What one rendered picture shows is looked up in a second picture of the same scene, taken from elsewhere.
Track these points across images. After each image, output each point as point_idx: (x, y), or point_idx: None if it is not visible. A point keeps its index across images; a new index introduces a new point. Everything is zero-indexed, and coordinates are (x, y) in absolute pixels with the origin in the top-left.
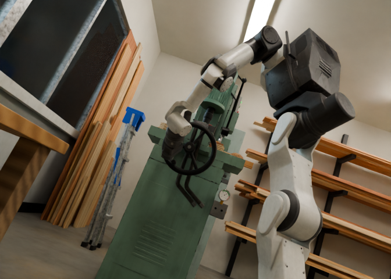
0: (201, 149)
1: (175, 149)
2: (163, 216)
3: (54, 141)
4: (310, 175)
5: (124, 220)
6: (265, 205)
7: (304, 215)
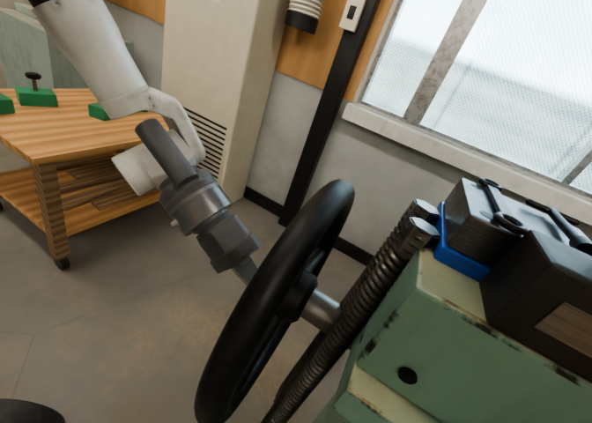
0: (350, 351)
1: (205, 245)
2: None
3: (21, 153)
4: None
5: (331, 401)
6: None
7: None
